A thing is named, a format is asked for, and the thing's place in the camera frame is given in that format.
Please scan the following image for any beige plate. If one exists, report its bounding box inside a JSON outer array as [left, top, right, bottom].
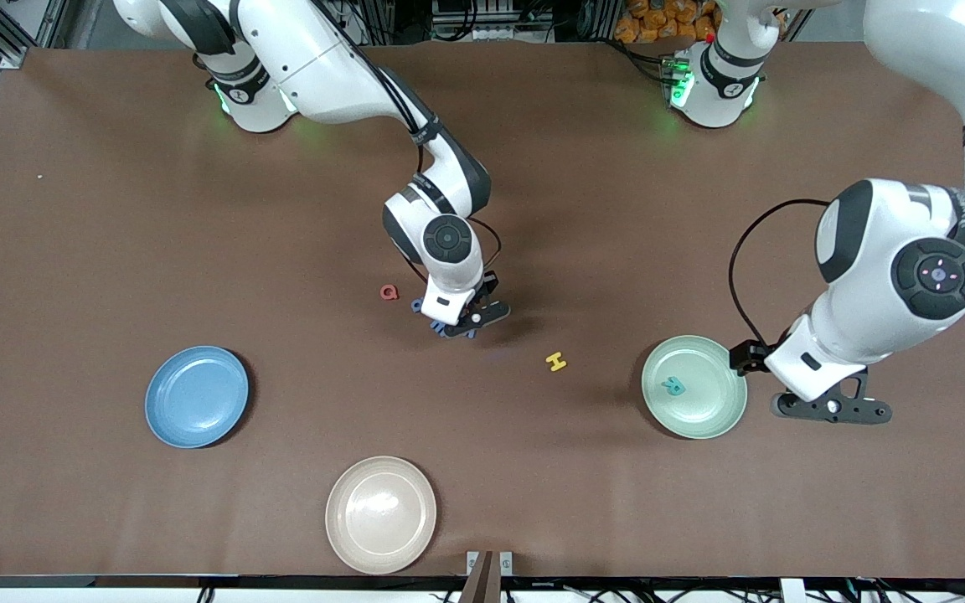
[[325, 456, 438, 575]]

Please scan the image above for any orange bag of items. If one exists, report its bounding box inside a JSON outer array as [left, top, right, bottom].
[[614, 0, 718, 44]]

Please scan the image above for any table cover sheet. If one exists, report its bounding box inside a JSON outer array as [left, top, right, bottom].
[[0, 40, 965, 580]]

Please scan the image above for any aluminium frame profile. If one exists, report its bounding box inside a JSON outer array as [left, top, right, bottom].
[[0, 0, 60, 70]]

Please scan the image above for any blue plate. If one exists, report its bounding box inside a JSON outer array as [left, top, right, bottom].
[[144, 345, 250, 450]]

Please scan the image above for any metal equipment rack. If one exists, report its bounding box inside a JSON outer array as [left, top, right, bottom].
[[431, 0, 563, 43]]

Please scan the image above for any table edge mounting bracket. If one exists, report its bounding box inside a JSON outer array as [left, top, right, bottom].
[[459, 550, 514, 603]]

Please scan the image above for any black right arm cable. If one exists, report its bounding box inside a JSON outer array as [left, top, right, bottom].
[[307, 0, 503, 286]]

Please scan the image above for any green plate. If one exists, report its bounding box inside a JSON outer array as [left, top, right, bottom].
[[641, 335, 749, 441]]

